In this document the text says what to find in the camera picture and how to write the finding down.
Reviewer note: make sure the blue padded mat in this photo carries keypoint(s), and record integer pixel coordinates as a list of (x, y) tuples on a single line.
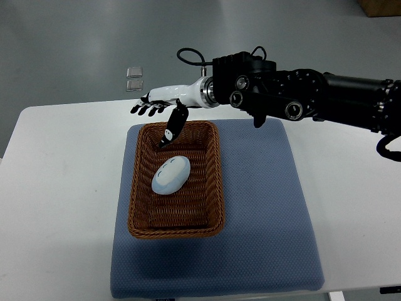
[(267, 244)]

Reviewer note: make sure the upper silver floor plate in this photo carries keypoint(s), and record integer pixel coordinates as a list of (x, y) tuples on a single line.
[(134, 72)]

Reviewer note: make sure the brown wicker basket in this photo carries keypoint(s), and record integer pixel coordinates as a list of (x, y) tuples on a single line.
[(197, 209)]

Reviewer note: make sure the brown cardboard box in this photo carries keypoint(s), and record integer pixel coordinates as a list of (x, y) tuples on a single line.
[(380, 8)]

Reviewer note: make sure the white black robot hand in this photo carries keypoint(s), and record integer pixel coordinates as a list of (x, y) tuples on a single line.
[(189, 96)]

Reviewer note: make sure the silver floor plate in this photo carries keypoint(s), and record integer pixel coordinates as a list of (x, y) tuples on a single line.
[(134, 72), (134, 85)]

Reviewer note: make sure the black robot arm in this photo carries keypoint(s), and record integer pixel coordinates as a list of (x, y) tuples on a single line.
[(251, 83)]

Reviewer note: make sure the light blue egg toy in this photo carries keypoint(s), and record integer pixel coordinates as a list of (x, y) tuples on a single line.
[(171, 175)]

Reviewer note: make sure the lower silver floor plate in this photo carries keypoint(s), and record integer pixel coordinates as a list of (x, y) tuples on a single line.
[(134, 85)]

